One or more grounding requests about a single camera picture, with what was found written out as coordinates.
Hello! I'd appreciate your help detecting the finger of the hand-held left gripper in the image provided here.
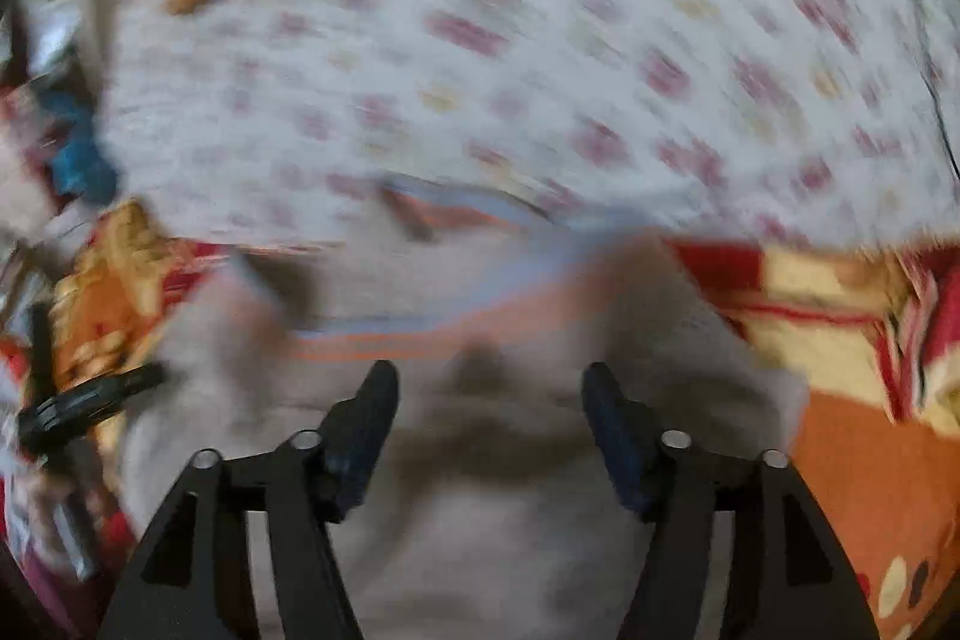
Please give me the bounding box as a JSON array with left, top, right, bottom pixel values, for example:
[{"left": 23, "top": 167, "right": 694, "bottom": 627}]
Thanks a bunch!
[{"left": 16, "top": 362, "right": 170, "bottom": 455}]

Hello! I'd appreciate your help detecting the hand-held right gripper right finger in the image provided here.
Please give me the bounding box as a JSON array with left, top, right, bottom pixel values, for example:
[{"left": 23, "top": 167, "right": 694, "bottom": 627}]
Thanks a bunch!
[{"left": 581, "top": 361, "right": 882, "bottom": 640}]

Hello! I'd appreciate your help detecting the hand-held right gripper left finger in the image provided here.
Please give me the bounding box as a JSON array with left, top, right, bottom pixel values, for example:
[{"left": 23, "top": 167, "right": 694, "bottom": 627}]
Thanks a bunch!
[{"left": 97, "top": 359, "right": 402, "bottom": 640}]

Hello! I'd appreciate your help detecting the red orange yellow bedsheet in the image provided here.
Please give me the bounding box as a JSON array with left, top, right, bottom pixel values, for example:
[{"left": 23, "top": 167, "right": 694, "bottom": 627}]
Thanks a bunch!
[{"left": 0, "top": 197, "right": 960, "bottom": 640}]

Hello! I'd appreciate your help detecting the black cable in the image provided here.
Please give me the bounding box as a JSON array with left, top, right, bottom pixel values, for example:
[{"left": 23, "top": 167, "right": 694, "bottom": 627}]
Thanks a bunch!
[{"left": 911, "top": 29, "right": 960, "bottom": 180}]

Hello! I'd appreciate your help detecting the white floral quilt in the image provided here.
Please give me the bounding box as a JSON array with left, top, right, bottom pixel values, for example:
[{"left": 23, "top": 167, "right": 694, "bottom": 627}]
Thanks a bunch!
[{"left": 97, "top": 0, "right": 960, "bottom": 255}]

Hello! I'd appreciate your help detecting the blue plastic bag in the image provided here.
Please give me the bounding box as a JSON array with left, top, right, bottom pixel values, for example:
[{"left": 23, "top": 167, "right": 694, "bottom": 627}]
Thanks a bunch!
[{"left": 39, "top": 85, "right": 119, "bottom": 200}]

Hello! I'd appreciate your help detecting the beige zip jacket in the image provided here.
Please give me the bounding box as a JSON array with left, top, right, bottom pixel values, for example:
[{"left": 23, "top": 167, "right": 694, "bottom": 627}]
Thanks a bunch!
[{"left": 120, "top": 179, "right": 812, "bottom": 640}]

